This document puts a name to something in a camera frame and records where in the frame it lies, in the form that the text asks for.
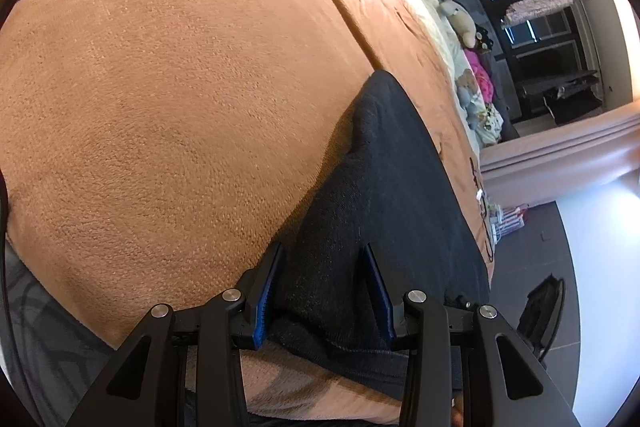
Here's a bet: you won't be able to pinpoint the black denim pants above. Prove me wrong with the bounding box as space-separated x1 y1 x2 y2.
266 70 489 399

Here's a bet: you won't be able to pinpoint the striped bag on cabinet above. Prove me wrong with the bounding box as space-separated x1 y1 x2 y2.
489 205 527 244

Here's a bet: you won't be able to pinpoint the person's leg grey patterned trousers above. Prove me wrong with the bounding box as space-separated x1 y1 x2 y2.
1 246 114 426

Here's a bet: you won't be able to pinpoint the pink curtain right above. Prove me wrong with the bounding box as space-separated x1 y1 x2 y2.
480 101 639 207

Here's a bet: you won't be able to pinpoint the grey blue plush toy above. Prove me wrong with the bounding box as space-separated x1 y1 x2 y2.
456 69 485 130

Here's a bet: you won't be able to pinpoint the brown bed blanket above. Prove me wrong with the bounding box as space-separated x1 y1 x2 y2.
1 0 492 425

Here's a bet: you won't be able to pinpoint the pink garment on bed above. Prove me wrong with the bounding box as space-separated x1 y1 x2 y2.
464 49 495 105

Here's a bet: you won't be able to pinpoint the cream plush toy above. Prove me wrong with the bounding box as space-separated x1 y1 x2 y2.
439 0 476 49

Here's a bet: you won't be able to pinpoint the floral hanging garment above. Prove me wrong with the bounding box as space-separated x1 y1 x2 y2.
502 0 575 27

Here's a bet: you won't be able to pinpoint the black cable on bed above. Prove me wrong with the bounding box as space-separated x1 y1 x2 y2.
470 156 497 264

